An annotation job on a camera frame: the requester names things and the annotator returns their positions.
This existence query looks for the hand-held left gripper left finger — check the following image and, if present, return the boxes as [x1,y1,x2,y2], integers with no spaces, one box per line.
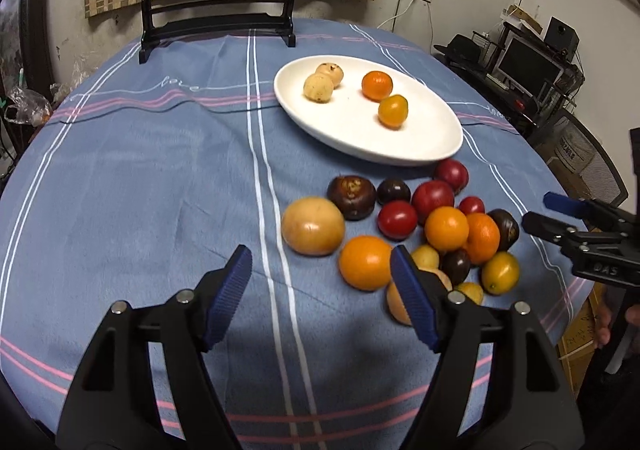
[57,245,253,450]

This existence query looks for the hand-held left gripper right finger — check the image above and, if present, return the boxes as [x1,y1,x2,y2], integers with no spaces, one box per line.
[390,245,586,450]

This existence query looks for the red tomato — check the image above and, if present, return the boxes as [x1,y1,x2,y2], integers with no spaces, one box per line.
[377,200,419,241]

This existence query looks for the white power cable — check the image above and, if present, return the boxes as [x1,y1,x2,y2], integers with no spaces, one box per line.
[376,0,418,30]

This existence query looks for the dark wooden frame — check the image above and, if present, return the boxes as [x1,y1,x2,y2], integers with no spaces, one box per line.
[22,0,57,91]

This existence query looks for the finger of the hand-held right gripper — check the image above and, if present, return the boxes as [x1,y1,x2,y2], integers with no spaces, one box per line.
[544,191,626,231]
[521,211,590,249]

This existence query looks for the black mesh office chair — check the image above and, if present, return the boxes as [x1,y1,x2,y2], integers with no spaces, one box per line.
[530,107,630,211]

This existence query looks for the small red round fruit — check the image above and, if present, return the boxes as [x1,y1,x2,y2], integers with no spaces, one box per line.
[458,196,486,217]

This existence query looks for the white oval plate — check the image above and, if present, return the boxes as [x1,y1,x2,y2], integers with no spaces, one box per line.
[273,56,464,167]

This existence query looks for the black speaker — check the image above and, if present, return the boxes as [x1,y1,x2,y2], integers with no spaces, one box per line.
[544,16,581,62]

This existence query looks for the brown cardboard box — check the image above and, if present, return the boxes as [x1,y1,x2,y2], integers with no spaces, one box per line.
[557,280,608,396]

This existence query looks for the small dark brown mangosteen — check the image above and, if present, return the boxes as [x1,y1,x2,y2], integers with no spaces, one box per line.
[486,208,520,252]

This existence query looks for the clear plastic bag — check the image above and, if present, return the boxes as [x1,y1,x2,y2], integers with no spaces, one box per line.
[5,85,53,124]

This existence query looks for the black computer desk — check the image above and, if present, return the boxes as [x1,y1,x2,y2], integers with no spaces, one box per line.
[434,22,586,133]

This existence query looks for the blue striped tablecloth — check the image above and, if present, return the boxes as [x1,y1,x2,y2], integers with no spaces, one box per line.
[0,17,596,450]

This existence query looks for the dark purple plum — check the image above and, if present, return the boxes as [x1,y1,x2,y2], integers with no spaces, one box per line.
[440,248,472,285]
[376,178,412,207]

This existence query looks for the large dark brown mangosteen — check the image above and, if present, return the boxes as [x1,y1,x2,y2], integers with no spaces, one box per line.
[327,174,377,222]

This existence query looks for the black hat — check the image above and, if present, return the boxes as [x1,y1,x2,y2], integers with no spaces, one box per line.
[434,34,488,65]

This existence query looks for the yellow-green tangerine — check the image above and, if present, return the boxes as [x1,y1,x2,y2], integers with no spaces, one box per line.
[480,251,521,296]

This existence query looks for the small yellow round fruit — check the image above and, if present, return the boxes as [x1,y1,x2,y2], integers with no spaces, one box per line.
[454,282,485,307]
[410,244,441,271]

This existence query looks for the person's right hand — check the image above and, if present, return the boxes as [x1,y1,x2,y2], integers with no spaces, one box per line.
[594,302,640,350]

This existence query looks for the tan speckled round fruit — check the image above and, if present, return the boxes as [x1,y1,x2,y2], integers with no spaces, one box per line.
[316,61,345,89]
[303,73,335,105]

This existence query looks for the pale peach-coloured round fruit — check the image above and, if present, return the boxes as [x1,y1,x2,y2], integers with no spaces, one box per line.
[386,267,453,327]

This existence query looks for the orange tangerine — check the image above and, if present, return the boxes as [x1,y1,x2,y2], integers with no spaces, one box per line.
[465,212,501,266]
[424,206,470,253]
[338,235,394,292]
[361,70,394,102]
[377,94,409,130]

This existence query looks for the black computer monitor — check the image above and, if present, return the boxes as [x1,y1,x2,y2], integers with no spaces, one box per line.
[496,35,566,98]

